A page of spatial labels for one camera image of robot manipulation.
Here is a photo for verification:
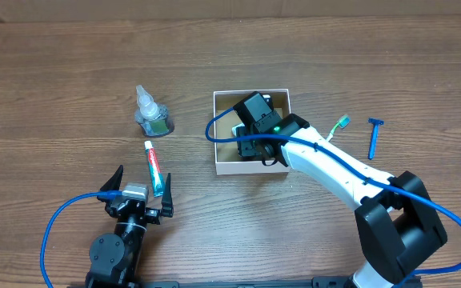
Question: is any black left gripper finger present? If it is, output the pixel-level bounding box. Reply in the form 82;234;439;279
100;165;123;192
161;174;174;218

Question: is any green white floss packet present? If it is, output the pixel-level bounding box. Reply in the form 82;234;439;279
231;123;245;138

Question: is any green white toothbrush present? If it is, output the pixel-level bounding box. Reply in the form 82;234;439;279
326;114;351;142

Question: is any blue disposable razor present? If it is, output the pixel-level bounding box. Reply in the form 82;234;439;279
368;118;384;160

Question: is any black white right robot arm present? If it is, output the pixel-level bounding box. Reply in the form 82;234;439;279
238;110;447;287

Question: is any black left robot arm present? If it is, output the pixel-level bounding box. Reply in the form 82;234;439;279
84;166;174;287

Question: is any red green toothpaste tube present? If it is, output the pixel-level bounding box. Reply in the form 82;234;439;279
144;141;165;197

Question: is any white cardboard box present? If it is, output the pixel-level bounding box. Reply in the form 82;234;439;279
210;89;291;175

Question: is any clear soap pump bottle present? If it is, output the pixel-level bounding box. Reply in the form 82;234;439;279
134;85;174;138

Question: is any blue left camera cable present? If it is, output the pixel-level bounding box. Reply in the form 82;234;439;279
39;190;124;288

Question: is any blue camera cable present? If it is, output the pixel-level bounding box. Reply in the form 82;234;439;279
205;106;461;288
39;190;124;288

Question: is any blue right camera cable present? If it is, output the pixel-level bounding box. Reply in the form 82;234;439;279
205;106;461;288

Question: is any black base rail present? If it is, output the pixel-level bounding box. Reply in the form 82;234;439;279
68;274;359;288

